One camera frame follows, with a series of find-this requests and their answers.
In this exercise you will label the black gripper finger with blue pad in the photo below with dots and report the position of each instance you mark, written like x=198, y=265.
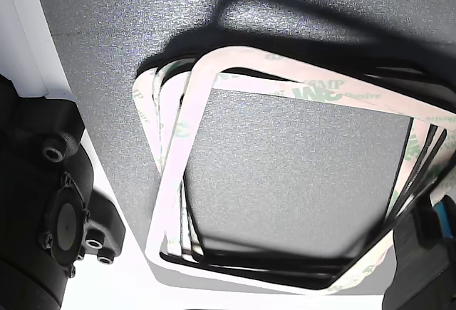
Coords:
x=417, y=253

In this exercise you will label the black six-joint robot arm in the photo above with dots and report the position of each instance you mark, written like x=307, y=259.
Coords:
x=28, y=181

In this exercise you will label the dark gray rectangular mat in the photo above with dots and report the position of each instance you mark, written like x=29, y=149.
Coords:
x=285, y=167

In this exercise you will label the stack of beige frame gaskets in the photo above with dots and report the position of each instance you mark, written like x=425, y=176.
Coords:
x=176, y=167

